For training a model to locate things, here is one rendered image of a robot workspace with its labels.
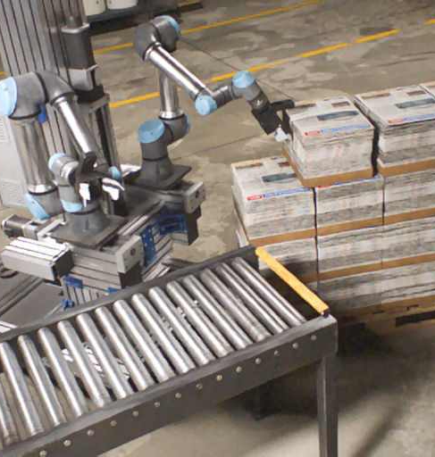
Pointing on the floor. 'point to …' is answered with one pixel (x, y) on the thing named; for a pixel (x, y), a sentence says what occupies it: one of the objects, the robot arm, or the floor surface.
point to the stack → (347, 239)
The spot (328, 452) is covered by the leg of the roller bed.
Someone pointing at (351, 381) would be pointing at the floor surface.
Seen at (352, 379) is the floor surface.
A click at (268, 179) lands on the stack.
